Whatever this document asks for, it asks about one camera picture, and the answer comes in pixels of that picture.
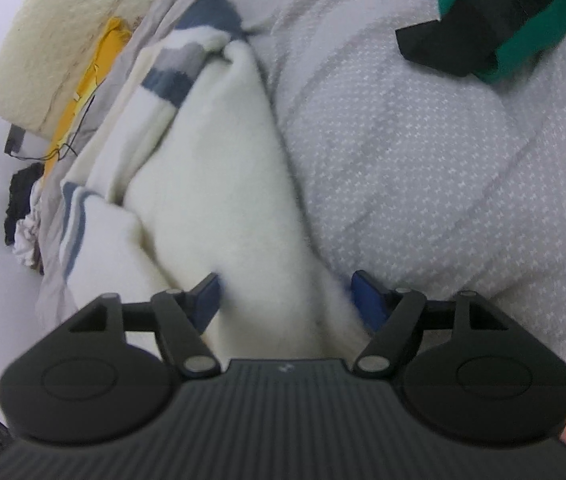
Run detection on white crumpled clothes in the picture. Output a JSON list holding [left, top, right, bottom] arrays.
[[12, 179, 48, 269]]

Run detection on yellow pillow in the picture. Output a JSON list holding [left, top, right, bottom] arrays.
[[42, 16, 135, 177]]

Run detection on white and navy towel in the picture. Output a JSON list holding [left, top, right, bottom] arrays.
[[58, 0, 370, 361]]

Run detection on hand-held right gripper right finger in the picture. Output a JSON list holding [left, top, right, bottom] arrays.
[[349, 269, 510, 379]]

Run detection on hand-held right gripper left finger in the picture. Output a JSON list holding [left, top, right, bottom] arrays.
[[68, 271, 222, 379]]

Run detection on black cable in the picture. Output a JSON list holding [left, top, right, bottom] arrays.
[[37, 92, 100, 162]]

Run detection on grey bed cover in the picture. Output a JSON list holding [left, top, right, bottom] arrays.
[[34, 0, 566, 361]]

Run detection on cream quilted headboard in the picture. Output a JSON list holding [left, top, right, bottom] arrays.
[[0, 0, 165, 134]]

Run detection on dark clothes pile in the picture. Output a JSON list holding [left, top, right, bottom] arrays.
[[3, 161, 47, 247]]

